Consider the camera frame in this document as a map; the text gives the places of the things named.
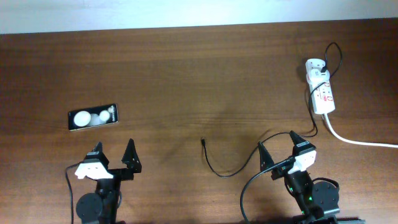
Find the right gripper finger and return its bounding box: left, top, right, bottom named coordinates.
left=289, top=131, right=316, bottom=156
left=257, top=142, right=275, bottom=171

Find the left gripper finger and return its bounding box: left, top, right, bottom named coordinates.
left=121, top=139, right=142, bottom=173
left=86, top=142, right=109, bottom=167

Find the black Galaxy flip smartphone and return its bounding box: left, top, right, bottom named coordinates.
left=68, top=103, right=119, bottom=131

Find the thin black charging cable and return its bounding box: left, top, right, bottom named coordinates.
left=200, top=42, right=343, bottom=179

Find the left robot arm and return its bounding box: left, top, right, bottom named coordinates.
left=75, top=139, right=142, bottom=224

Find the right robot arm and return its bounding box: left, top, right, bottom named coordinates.
left=257, top=131, right=340, bottom=223

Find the white USB charger plug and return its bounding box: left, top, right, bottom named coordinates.
left=306, top=68, right=330, bottom=85

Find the thick white power cord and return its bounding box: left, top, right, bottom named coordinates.
left=322, top=113, right=398, bottom=149

